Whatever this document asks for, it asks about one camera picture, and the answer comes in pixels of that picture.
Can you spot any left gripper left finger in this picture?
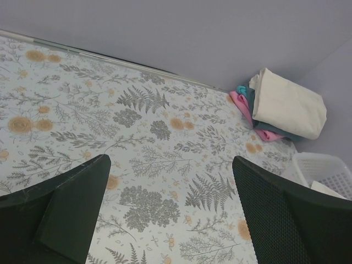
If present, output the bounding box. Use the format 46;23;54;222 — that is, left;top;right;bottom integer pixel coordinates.
1;155;111;263

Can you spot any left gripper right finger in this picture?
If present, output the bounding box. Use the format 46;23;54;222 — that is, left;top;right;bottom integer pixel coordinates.
232;156;351;263

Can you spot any white t shirt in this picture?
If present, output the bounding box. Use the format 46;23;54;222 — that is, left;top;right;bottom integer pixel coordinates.
311;181;346;200

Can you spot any white plastic basket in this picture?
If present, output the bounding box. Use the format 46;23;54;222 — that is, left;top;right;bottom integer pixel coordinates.
287;152;351;200

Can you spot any floral table mat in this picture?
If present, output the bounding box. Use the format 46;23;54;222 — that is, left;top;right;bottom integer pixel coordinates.
1;37;296;263

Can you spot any cream folded t shirt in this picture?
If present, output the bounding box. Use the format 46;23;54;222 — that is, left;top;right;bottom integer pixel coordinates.
248;68;327;140

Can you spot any pink folded t shirt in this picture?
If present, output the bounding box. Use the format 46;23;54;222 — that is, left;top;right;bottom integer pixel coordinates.
229;91;284;142

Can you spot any teal folded t shirt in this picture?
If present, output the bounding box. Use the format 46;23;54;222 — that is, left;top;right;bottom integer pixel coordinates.
245;85;303;141

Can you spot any light blue folded cloth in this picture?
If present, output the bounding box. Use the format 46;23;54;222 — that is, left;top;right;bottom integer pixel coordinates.
236;85;247;96

